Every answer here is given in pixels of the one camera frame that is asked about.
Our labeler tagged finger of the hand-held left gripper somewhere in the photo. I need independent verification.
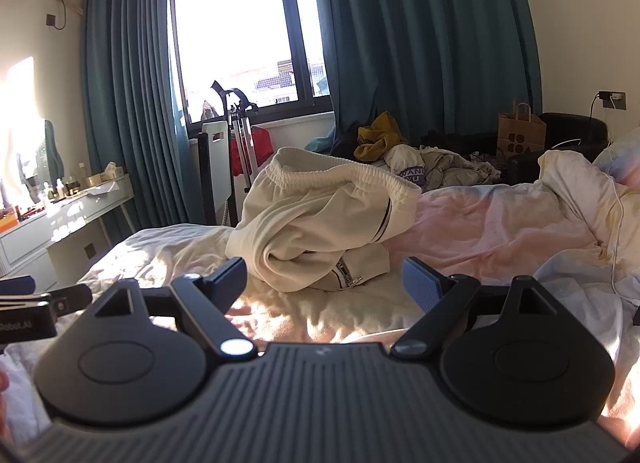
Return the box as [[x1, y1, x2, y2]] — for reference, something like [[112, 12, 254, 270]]
[[0, 277, 37, 297], [49, 284, 94, 318]]

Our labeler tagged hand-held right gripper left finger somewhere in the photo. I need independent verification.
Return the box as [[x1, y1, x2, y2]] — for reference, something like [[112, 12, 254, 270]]
[[94, 257, 254, 360]]

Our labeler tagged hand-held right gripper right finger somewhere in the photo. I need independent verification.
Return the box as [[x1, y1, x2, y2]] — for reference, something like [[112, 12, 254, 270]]
[[391, 256, 552, 358]]

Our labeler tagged white knitted sock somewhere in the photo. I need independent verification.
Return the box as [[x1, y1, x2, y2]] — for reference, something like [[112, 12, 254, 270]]
[[225, 146, 424, 294]]

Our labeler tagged white dressing table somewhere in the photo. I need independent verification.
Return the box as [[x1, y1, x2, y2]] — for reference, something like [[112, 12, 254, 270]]
[[0, 182, 136, 280]]

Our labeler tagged pastel duvet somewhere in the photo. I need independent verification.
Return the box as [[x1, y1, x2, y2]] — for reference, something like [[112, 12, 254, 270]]
[[0, 149, 640, 444]]

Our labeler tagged white panel board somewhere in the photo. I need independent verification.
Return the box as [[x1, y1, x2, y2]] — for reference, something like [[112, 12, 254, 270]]
[[196, 118, 237, 228]]

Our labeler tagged white shirt with purple print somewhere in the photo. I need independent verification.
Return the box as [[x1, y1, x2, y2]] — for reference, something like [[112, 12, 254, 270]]
[[384, 144, 502, 192]]

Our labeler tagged gold tissue box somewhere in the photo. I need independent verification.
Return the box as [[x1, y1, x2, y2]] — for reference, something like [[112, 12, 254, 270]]
[[81, 162, 127, 190]]

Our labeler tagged red bag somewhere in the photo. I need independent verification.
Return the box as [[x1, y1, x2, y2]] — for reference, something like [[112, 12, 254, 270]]
[[239, 125, 275, 178]]

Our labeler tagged wavy edged mirror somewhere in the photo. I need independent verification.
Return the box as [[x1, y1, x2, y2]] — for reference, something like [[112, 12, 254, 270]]
[[0, 56, 67, 208]]

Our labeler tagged mustard yellow garment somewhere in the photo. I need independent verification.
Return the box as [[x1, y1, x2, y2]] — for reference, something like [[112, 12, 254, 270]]
[[355, 111, 409, 162]]

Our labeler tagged black exercise machine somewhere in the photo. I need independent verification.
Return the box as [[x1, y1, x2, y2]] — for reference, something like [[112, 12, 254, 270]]
[[210, 80, 262, 194]]

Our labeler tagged brown paper bag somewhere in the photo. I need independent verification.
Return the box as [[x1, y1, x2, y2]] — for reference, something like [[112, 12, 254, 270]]
[[496, 100, 547, 158]]

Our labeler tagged teal curtain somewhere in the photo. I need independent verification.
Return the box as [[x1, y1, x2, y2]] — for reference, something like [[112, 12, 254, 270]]
[[309, 0, 544, 156], [81, 0, 192, 240]]

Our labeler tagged black armchair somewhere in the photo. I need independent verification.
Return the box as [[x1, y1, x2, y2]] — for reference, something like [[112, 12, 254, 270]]
[[507, 112, 610, 182]]

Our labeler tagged light blue pillow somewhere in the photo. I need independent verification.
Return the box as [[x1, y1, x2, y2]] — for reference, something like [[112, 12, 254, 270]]
[[592, 127, 640, 182]]

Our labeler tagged black framed window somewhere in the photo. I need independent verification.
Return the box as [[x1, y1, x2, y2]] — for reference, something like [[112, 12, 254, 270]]
[[167, 0, 335, 126]]

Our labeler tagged white charging cable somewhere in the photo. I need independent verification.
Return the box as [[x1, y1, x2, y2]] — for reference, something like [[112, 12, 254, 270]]
[[598, 167, 640, 305]]

